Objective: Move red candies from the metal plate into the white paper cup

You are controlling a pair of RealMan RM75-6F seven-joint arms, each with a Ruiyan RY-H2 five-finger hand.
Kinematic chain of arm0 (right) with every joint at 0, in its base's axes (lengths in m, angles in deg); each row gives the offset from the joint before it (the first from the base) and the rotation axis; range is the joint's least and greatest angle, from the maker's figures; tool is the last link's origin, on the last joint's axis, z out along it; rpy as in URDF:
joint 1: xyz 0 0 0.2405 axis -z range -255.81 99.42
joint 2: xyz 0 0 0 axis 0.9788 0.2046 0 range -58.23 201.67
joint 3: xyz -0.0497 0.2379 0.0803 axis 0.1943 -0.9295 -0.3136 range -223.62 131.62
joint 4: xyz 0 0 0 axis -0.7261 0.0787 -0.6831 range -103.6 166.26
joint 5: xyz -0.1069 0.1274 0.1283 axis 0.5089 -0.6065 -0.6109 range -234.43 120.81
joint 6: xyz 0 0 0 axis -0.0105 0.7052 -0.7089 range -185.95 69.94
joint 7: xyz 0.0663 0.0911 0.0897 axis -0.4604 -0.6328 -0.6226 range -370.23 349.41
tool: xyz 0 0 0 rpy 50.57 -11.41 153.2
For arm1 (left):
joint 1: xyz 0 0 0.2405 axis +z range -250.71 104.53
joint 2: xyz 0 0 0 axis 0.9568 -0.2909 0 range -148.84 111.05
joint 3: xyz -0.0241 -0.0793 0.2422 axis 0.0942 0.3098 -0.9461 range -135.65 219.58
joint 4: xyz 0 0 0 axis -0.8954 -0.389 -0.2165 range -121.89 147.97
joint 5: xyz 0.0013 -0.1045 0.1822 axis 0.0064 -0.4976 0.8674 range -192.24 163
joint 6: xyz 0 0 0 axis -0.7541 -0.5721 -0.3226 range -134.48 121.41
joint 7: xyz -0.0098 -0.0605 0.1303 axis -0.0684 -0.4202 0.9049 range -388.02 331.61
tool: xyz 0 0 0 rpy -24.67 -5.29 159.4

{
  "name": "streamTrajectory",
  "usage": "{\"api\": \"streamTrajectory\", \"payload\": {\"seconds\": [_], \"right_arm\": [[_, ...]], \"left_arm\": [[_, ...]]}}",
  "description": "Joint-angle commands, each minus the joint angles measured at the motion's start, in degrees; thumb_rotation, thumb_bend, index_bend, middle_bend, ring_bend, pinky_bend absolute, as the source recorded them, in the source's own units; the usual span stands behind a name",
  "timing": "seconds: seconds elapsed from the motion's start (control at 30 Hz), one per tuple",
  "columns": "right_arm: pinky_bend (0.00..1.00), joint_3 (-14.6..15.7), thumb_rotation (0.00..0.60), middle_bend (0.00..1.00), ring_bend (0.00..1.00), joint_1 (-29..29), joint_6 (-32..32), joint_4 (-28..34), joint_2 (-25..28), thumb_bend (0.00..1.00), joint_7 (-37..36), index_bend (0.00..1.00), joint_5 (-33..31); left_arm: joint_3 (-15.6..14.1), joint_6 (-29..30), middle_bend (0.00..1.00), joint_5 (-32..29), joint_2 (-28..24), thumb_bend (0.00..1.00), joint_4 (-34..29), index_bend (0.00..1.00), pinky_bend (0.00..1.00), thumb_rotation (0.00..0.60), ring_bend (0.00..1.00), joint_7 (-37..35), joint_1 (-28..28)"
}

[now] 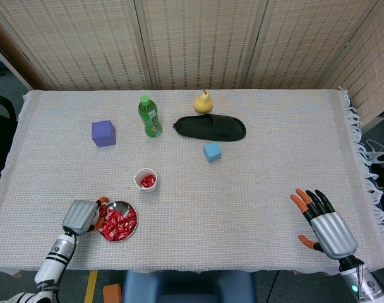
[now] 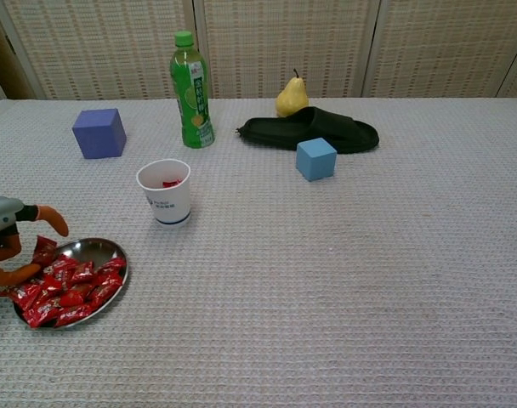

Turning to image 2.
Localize yellow pear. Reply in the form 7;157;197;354
276;69;310;118

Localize brown wooden board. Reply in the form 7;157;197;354
0;0;34;101

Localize white paper cup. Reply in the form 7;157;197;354
136;158;192;230

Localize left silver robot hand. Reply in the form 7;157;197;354
0;195;71;287

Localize green plastic drink bottle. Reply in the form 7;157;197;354
169;30;216;150

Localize white woven tablecloth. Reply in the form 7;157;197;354
0;97;517;408

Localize red candy packets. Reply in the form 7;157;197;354
0;254;128;329

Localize purple foam cube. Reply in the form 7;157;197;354
71;108;128;161

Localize light blue foam cube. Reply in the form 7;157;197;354
295;137;338;183

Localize black slipper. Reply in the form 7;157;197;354
235;105;380;155

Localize round silver metal plate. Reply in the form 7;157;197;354
12;236;130;331

